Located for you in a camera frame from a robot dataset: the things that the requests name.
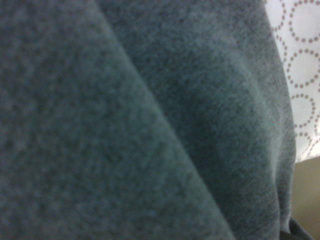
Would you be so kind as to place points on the dark grey shirt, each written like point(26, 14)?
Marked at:
point(125, 125)

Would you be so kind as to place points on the white dotted duvet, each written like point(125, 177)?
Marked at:
point(305, 75)

